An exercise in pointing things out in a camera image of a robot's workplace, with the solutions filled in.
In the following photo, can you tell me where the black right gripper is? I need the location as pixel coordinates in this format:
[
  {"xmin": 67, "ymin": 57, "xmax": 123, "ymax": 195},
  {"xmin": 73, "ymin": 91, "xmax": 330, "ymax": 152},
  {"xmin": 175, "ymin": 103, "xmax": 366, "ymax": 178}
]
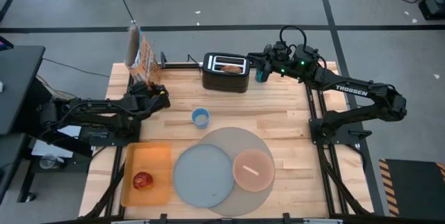
[{"xmin": 245, "ymin": 42, "xmax": 293, "ymax": 77}]

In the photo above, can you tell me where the bagel half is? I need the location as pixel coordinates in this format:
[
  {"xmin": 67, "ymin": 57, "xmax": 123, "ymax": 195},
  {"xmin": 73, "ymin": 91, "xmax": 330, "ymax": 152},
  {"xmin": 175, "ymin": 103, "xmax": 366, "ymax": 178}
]
[{"xmin": 220, "ymin": 64, "xmax": 243, "ymax": 75}]

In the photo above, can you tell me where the orange Cheerios cereal box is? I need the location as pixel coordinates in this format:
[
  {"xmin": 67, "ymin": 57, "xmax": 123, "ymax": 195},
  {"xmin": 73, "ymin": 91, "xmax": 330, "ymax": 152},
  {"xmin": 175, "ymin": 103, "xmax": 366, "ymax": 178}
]
[{"xmin": 124, "ymin": 24, "xmax": 163, "ymax": 86}]

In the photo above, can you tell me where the red yellow apple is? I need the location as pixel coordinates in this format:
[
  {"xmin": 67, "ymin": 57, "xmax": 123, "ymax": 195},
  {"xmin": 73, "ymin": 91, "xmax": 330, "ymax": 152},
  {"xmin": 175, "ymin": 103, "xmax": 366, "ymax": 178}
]
[{"xmin": 132, "ymin": 171, "xmax": 154, "ymax": 191}]

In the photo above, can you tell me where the teal small container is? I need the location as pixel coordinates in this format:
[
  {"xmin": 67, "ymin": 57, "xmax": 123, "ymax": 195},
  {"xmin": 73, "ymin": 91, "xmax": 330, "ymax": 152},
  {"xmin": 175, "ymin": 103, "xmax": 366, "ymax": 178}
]
[{"xmin": 255, "ymin": 67, "xmax": 270, "ymax": 83}]

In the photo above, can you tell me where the black two-slot toaster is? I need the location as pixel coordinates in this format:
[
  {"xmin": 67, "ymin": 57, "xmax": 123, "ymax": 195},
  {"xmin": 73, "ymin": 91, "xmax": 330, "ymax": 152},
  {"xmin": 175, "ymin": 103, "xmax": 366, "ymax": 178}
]
[{"xmin": 201, "ymin": 52, "xmax": 252, "ymax": 94}]

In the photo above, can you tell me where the blue plastic cup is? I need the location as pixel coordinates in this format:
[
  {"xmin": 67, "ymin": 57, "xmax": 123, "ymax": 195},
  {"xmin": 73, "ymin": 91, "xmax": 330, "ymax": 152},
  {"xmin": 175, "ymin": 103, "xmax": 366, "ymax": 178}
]
[{"xmin": 191, "ymin": 108, "xmax": 211, "ymax": 130}]

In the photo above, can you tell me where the orange plastic tray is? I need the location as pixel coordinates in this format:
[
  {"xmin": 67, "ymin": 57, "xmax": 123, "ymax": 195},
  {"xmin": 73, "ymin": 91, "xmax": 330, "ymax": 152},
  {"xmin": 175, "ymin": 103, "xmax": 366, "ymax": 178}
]
[{"xmin": 120, "ymin": 142, "xmax": 174, "ymax": 208}]

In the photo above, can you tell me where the grey-blue round plate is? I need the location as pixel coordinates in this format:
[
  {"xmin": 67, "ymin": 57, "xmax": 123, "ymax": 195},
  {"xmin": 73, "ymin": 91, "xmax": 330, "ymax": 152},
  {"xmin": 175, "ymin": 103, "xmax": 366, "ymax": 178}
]
[{"xmin": 172, "ymin": 143, "xmax": 235, "ymax": 209}]

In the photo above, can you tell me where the small white strip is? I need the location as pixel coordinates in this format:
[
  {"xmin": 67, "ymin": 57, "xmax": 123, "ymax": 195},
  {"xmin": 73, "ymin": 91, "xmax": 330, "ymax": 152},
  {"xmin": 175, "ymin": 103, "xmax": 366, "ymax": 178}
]
[{"xmin": 242, "ymin": 164, "xmax": 260, "ymax": 177}]

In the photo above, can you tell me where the white paper sheet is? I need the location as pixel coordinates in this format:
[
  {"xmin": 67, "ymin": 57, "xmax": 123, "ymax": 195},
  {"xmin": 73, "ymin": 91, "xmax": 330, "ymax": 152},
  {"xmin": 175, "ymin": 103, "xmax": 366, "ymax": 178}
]
[{"xmin": 31, "ymin": 125, "xmax": 83, "ymax": 159}]

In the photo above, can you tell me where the pink bowl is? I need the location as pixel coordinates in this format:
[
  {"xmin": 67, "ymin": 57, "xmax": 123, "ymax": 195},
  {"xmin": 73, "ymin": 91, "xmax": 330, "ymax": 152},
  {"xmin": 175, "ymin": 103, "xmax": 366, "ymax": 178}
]
[{"xmin": 232, "ymin": 148, "xmax": 276, "ymax": 193}]

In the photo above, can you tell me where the clear plastic cup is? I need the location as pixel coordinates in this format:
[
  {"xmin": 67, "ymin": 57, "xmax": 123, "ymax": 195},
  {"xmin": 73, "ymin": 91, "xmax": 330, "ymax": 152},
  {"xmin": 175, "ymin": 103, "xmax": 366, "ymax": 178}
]
[{"xmin": 38, "ymin": 153, "xmax": 60, "ymax": 170}]

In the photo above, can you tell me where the black desk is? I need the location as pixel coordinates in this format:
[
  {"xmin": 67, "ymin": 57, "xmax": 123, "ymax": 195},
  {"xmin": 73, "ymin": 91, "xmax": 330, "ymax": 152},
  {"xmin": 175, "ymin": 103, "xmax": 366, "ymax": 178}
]
[{"xmin": 0, "ymin": 45, "xmax": 47, "ymax": 136}]

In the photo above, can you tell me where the grey round placemat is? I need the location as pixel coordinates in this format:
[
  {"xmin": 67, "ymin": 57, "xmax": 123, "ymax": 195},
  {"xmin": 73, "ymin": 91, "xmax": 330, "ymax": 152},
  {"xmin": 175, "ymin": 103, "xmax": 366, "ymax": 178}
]
[{"xmin": 197, "ymin": 127, "xmax": 276, "ymax": 218}]

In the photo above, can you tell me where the black mat with hazard stripes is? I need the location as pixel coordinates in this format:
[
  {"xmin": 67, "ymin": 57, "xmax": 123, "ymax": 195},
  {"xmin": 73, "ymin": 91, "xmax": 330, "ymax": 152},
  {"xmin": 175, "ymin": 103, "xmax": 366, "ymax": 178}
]
[{"xmin": 378, "ymin": 158, "xmax": 445, "ymax": 218}]

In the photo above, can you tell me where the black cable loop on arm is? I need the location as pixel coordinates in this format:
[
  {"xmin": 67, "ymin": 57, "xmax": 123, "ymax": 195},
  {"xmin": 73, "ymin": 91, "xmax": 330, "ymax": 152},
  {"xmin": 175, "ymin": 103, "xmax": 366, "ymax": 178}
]
[{"xmin": 279, "ymin": 25, "xmax": 309, "ymax": 49}]

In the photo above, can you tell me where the thin black floor cable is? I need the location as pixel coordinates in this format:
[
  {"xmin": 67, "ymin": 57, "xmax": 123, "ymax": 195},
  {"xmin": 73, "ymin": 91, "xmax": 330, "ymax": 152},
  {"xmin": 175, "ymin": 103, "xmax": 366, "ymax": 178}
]
[{"xmin": 41, "ymin": 56, "xmax": 111, "ymax": 79}]

